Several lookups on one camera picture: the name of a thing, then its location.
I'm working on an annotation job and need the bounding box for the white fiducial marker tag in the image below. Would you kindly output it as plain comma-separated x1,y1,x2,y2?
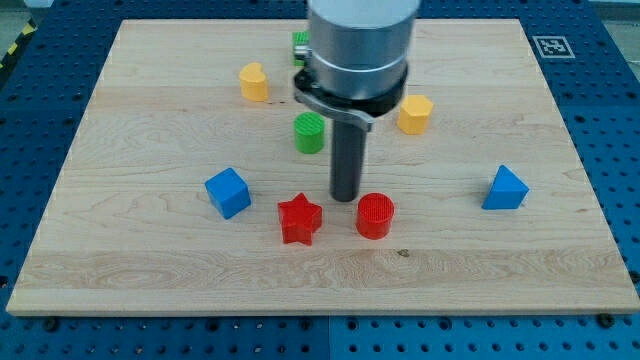
533,35,575,59

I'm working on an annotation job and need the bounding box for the green block behind arm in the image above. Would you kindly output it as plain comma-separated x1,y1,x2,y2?
292,30,309,67

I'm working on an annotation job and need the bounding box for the wooden board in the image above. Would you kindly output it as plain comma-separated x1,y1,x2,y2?
7,19,639,317

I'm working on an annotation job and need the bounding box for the red star block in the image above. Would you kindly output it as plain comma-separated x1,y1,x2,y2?
278,193,323,246

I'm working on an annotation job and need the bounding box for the red cylinder block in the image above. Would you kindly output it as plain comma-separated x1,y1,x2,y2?
356,193,395,240

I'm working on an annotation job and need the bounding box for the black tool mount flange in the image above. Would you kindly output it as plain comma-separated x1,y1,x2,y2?
293,67,408,132

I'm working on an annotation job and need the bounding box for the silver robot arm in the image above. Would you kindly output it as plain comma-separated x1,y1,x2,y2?
293,0,421,202

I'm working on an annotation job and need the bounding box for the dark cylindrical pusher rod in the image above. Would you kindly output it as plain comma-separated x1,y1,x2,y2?
330,120,367,202

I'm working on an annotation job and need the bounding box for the green cylinder block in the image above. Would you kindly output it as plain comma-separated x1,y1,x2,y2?
294,112,325,154

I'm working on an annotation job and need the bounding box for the blue cube block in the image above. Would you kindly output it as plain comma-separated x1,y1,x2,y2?
204,168,251,220

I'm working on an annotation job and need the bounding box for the yellow heart block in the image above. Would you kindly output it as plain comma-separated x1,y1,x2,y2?
239,62,269,102

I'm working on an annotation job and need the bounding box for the blue triangle block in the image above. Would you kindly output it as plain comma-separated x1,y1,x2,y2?
482,165,529,210

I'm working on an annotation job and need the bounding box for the yellow hexagon block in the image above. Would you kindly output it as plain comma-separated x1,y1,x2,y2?
397,95,434,135

